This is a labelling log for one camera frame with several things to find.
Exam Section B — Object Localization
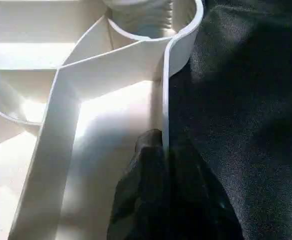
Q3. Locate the black plastic mat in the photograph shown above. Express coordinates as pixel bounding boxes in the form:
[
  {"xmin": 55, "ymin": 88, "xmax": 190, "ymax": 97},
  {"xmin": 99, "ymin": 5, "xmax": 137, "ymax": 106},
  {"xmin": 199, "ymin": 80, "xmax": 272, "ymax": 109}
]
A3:
[{"xmin": 166, "ymin": 0, "xmax": 292, "ymax": 240}]

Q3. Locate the white plastic table leg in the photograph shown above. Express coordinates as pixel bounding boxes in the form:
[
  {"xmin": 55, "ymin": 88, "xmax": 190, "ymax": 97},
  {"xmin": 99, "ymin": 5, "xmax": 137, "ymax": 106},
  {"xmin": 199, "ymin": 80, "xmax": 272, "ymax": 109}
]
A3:
[{"xmin": 105, "ymin": 0, "xmax": 174, "ymax": 39}]

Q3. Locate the white plastic table top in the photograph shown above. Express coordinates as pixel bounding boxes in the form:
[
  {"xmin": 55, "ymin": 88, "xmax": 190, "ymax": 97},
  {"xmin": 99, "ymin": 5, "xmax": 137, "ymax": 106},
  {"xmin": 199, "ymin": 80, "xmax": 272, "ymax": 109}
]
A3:
[{"xmin": 0, "ymin": 0, "xmax": 205, "ymax": 240}]

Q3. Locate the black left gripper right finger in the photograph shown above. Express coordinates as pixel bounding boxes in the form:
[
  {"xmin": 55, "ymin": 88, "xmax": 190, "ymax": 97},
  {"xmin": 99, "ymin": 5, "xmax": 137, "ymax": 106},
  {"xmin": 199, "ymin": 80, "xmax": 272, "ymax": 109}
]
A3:
[{"xmin": 167, "ymin": 139, "xmax": 244, "ymax": 240}]

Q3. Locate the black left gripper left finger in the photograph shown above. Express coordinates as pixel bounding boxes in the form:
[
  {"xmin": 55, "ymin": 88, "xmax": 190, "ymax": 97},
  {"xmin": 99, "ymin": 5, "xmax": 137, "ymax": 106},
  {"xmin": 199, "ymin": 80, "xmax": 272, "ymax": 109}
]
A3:
[{"xmin": 107, "ymin": 129, "xmax": 167, "ymax": 240}]

